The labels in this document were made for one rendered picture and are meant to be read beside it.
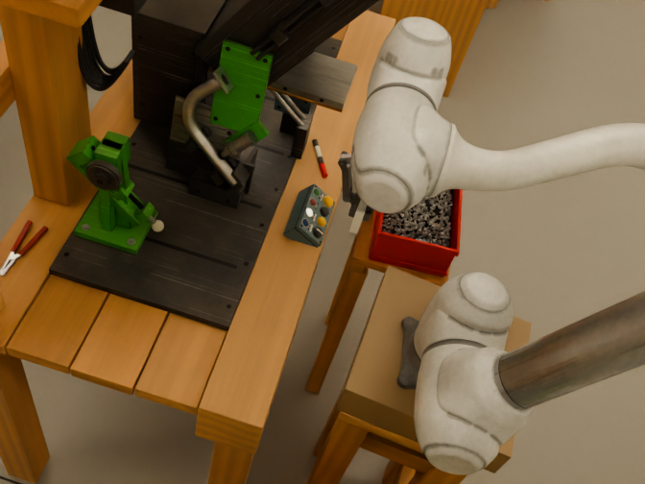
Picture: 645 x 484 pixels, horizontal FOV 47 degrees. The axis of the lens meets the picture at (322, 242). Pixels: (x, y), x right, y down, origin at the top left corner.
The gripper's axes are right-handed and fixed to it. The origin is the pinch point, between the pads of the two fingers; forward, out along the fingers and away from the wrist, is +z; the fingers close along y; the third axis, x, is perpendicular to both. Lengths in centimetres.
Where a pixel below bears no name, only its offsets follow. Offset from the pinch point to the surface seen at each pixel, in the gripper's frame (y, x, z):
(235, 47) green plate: -36, 40, 5
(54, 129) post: -66, 13, 18
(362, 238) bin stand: 5, 38, 51
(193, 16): -49, 50, 7
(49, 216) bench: -68, 9, 43
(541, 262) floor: 85, 122, 131
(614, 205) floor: 117, 170, 131
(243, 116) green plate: -32, 36, 20
